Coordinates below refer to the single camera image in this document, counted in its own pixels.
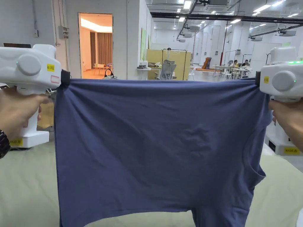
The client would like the black clothes rack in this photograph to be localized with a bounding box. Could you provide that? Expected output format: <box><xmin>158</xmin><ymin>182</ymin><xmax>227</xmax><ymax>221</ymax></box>
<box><xmin>162</xmin><ymin>48</ymin><xmax>193</xmax><ymax>81</ymax></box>

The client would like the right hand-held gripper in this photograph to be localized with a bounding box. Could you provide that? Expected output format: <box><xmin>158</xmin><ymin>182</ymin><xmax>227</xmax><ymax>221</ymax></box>
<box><xmin>255</xmin><ymin>46</ymin><xmax>303</xmax><ymax>156</ymax></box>

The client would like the grey office chair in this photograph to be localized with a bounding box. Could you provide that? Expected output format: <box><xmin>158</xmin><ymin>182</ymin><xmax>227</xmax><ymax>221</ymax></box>
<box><xmin>154</xmin><ymin>59</ymin><xmax>178</xmax><ymax>80</ymax></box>

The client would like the small white table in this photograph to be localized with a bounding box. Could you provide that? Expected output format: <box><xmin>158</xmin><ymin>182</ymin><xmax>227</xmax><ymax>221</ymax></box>
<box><xmin>136</xmin><ymin>61</ymin><xmax>152</xmax><ymax>80</ymax></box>

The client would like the dark blue shirt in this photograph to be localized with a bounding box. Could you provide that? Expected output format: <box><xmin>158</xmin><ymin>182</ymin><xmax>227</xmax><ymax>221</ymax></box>
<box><xmin>54</xmin><ymin>77</ymin><xmax>273</xmax><ymax>227</ymax></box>

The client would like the long white table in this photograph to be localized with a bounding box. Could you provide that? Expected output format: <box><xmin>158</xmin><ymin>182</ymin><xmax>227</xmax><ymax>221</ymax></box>
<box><xmin>212</xmin><ymin>65</ymin><xmax>235</xmax><ymax>77</ymax></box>

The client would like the group of people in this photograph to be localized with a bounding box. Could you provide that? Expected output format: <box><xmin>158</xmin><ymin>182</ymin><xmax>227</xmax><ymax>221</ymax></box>
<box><xmin>228</xmin><ymin>59</ymin><xmax>252</xmax><ymax>72</ymax></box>

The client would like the low wooden table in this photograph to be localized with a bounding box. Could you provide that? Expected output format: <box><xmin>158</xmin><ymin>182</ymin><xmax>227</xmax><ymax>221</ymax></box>
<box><xmin>93</xmin><ymin>63</ymin><xmax>112</xmax><ymax>76</ymax></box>

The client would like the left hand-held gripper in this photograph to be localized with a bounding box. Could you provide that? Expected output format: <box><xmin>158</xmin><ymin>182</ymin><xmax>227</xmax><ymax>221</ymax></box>
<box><xmin>0</xmin><ymin>43</ymin><xmax>70</xmax><ymax>149</ymax></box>

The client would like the person's right hand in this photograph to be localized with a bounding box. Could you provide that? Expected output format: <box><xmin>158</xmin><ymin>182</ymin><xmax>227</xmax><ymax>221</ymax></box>
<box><xmin>268</xmin><ymin>98</ymin><xmax>303</xmax><ymax>155</ymax></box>

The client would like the grey wall switch box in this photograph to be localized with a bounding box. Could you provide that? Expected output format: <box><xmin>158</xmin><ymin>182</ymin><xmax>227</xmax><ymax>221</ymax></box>
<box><xmin>58</xmin><ymin>25</ymin><xmax>70</xmax><ymax>40</ymax></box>

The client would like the bed with pale green sheet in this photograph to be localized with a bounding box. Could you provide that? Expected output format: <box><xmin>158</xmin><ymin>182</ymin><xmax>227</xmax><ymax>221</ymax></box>
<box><xmin>0</xmin><ymin>141</ymin><xmax>303</xmax><ymax>227</ymax></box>

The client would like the dark handbag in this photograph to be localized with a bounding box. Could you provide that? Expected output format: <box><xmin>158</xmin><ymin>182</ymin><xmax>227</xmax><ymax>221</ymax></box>
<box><xmin>102</xmin><ymin>68</ymin><xmax>122</xmax><ymax>81</ymax></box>

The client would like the person's left hand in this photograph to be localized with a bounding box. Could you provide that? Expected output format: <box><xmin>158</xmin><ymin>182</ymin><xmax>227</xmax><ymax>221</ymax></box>
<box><xmin>0</xmin><ymin>93</ymin><xmax>49</xmax><ymax>142</ymax></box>

